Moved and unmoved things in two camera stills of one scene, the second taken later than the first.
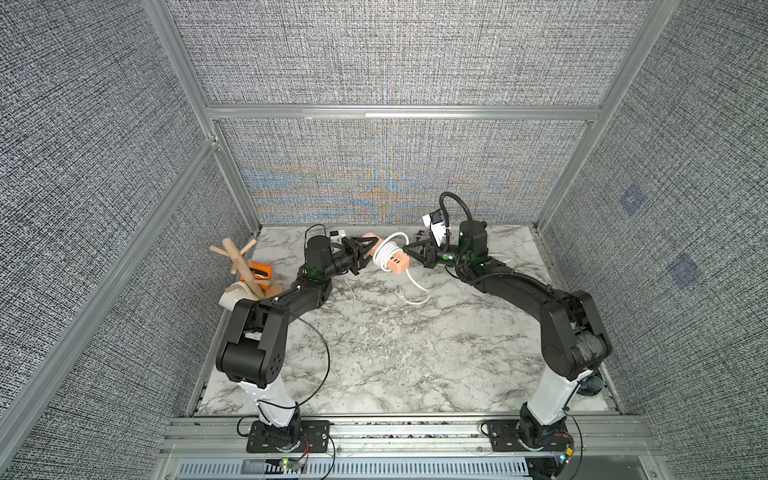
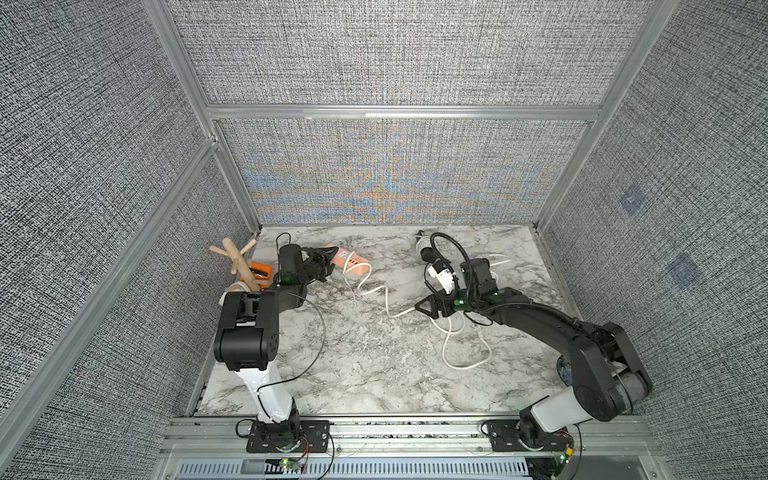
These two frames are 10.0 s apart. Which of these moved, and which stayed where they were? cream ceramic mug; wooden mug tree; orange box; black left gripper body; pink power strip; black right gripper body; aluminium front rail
Moved: black left gripper body; pink power strip; black right gripper body
Stayed: aluminium front rail; orange box; cream ceramic mug; wooden mug tree
